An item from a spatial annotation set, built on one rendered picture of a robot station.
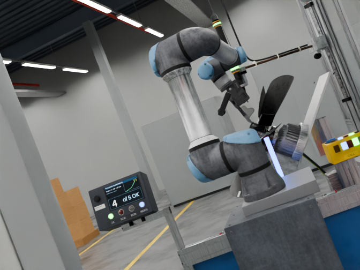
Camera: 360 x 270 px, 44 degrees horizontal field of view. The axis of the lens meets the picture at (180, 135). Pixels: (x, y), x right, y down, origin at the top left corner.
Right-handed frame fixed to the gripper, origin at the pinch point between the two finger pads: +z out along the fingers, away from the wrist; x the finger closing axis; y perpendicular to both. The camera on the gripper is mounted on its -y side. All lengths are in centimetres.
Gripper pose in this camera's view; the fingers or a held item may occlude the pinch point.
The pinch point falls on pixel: (249, 121)
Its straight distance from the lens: 208.7
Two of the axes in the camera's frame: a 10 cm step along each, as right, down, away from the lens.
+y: 7.7, -6.2, -1.4
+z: 6.2, 7.8, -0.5
